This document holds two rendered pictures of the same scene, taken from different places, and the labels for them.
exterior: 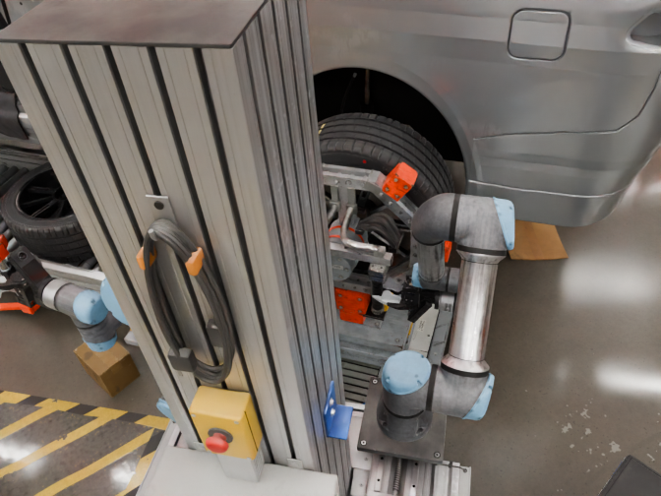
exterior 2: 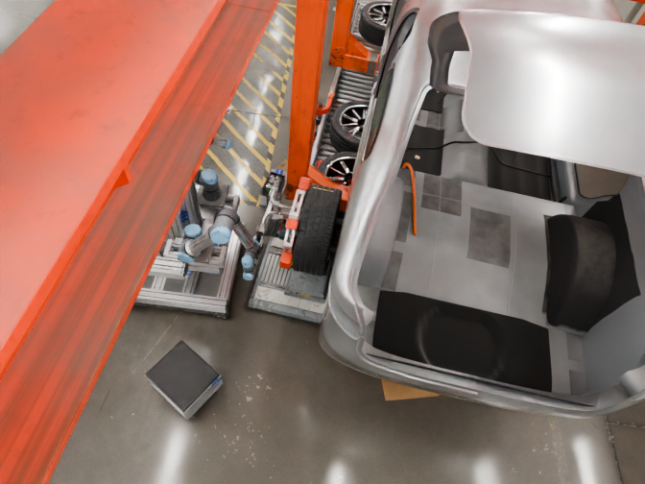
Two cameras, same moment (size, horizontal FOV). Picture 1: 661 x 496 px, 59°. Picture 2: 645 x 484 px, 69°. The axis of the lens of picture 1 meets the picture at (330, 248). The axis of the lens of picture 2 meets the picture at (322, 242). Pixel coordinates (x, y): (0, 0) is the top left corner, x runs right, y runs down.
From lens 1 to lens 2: 2.73 m
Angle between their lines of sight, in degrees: 45
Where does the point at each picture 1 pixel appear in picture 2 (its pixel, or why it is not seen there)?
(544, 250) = (391, 386)
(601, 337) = (321, 408)
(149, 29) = not seen: hidden behind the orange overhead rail
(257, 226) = not seen: hidden behind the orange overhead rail
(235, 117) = not seen: hidden behind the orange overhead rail
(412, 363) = (194, 230)
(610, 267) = (381, 427)
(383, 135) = (318, 213)
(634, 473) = (208, 373)
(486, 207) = (219, 224)
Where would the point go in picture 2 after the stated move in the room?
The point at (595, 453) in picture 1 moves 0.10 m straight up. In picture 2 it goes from (245, 388) to (245, 384)
